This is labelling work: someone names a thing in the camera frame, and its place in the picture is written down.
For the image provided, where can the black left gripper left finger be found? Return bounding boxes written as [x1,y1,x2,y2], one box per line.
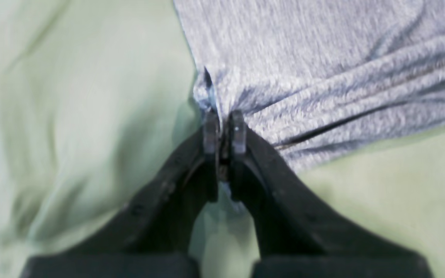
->
[21,111,220,278]

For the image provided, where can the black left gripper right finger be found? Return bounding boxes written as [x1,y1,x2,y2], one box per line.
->
[228,111,433,278]

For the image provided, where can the grey heathered T-shirt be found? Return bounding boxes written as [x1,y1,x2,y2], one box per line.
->
[174,0,445,170]

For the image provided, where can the green table cloth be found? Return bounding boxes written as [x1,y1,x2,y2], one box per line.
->
[0,0,445,278]

